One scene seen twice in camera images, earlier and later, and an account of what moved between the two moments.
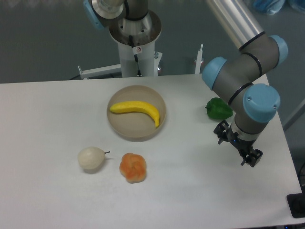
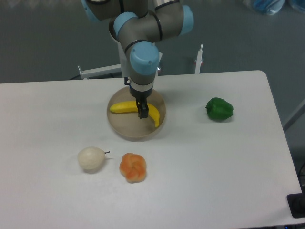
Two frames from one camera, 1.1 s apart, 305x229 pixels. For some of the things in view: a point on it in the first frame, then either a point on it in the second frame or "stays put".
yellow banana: [137, 106] stays put
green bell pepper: [217, 109] stays put
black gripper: [242, 145] → [141, 98]
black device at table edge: [296, 202] stays put
